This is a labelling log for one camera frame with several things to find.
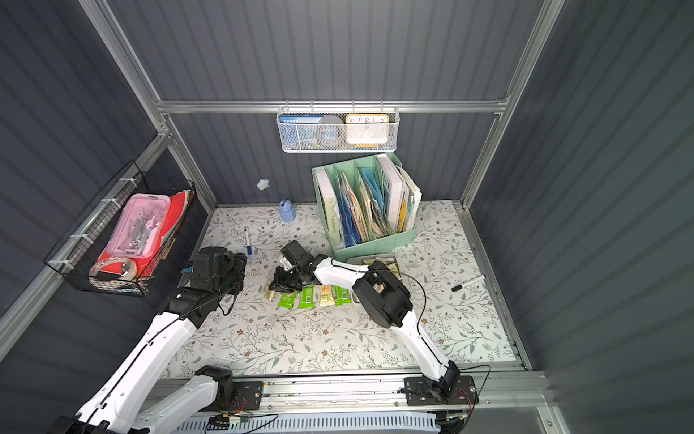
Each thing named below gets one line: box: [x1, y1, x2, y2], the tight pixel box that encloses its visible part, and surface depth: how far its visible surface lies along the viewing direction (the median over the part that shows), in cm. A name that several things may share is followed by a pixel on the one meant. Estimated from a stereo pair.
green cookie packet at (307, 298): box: [298, 285, 316, 310], surface depth 93 cm
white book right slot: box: [376, 153, 404, 228], surface depth 98 cm
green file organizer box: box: [311, 152, 416, 262], surface depth 98 cm
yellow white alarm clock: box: [344, 113, 390, 148], surface depth 90 cm
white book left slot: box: [315, 169, 342, 247], surface depth 93 cm
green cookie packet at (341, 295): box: [331, 284, 353, 307], surface depth 93 cm
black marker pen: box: [450, 273, 487, 293], surface depth 98 cm
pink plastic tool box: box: [105, 193, 171, 259], surface depth 74 cm
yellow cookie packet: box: [319, 283, 336, 307], surface depth 93 cm
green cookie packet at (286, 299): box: [278, 291, 298, 309], surface depth 93 cm
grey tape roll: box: [315, 114, 345, 149], surface depth 90 cm
